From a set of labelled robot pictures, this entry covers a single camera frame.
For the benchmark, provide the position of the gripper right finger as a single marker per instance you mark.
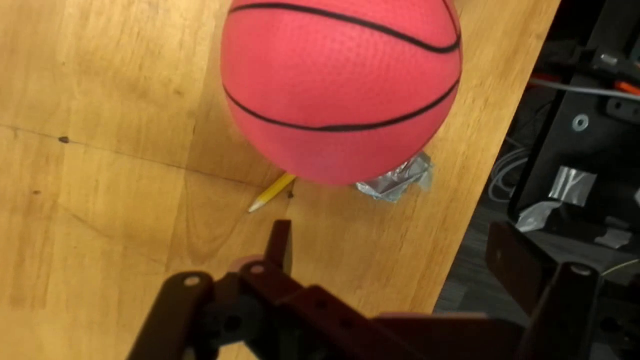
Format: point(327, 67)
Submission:
point(555, 300)

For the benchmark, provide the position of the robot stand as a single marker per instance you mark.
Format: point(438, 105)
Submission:
point(580, 150)

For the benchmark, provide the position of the crumpled silver foil wrapper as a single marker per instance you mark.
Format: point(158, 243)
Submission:
point(397, 181)

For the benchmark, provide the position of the yellow pencil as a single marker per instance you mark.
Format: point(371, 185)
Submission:
point(271, 192)

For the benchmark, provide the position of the red toy basketball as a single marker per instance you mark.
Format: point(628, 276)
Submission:
point(340, 91)

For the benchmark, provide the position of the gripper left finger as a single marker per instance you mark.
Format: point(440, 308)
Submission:
point(260, 305)

